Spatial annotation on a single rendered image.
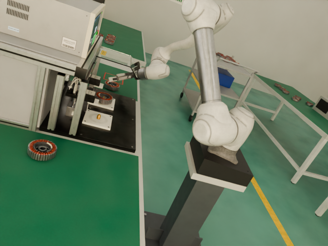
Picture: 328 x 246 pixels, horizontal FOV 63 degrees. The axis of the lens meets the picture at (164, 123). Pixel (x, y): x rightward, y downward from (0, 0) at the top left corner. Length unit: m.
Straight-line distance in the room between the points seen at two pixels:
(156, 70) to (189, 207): 0.91
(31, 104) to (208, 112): 0.80
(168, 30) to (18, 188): 6.04
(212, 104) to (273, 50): 6.45
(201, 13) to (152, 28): 5.37
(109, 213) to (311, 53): 7.63
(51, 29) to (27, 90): 0.28
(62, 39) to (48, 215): 0.74
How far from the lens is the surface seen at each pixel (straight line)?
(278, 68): 7.93
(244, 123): 1.44
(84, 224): 1.01
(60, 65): 1.21
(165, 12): 6.73
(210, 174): 1.47
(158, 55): 1.93
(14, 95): 1.34
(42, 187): 1.10
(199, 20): 1.42
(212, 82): 1.34
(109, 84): 2.00
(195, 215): 1.76
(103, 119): 1.53
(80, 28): 1.30
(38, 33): 1.35
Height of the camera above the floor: 1.52
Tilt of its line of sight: 25 degrees down
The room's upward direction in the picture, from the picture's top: 22 degrees clockwise
